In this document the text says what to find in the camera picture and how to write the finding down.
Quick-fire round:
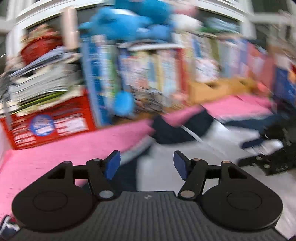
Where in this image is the white and navy jacket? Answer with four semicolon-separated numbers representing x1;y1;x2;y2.
111;120;295;238

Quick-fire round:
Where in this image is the pink bunny towel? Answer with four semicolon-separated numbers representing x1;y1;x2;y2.
1;94;271;217

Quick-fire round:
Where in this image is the blue cardboard box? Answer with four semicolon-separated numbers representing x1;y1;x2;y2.
273;65;295;106

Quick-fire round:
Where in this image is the red plastic crate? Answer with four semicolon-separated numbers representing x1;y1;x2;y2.
1;88;96;150

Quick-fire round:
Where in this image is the wooden drawer organizer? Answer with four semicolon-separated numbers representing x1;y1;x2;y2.
188;78;256;104

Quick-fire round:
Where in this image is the blue plush ball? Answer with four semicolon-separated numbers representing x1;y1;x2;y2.
113;91;134;116

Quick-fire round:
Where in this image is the white colourful card box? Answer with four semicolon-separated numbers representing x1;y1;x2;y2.
195;58;219;83

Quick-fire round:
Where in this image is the stack of papers and books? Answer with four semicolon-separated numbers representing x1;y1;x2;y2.
1;47;83;116

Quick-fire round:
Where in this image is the miniature black bicycle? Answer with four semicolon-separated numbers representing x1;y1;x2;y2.
134;89;164;113

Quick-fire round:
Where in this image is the row of books right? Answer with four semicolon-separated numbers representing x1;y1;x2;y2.
180;32;267;81

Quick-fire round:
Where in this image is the row of books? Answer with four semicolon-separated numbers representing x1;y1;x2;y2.
81;34;186;128
180;32;267;81

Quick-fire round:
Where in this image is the row of books left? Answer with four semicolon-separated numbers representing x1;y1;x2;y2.
81;34;186;128

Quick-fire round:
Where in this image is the small red basket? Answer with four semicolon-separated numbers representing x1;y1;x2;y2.
21;36;63;65

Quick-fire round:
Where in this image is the stack of teal folders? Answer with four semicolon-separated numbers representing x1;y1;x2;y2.
204;18;240;33

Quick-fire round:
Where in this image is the cardboard tube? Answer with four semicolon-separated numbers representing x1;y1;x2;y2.
61;6;79;51

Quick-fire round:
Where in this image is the pink bunny plush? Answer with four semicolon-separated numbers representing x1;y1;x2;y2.
170;1;203;32

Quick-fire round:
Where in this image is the blue plush toy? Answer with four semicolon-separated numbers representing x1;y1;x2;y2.
79;1;175;43

